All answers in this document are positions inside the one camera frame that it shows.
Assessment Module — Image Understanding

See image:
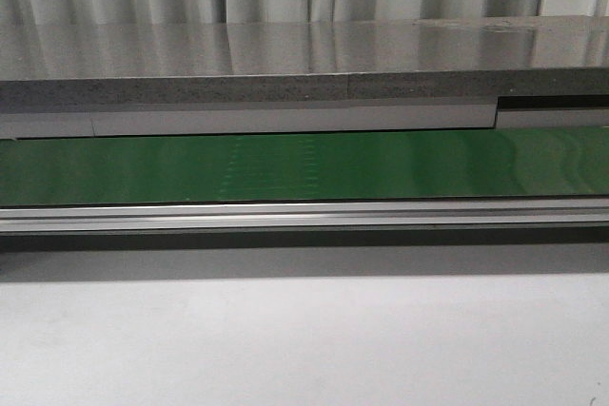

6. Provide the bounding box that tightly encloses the green conveyor belt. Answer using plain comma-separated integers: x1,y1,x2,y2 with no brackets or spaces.
1,127,608,245

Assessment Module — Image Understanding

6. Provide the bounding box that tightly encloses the grey stone counter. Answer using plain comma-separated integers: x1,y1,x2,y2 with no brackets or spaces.
1,16,608,139

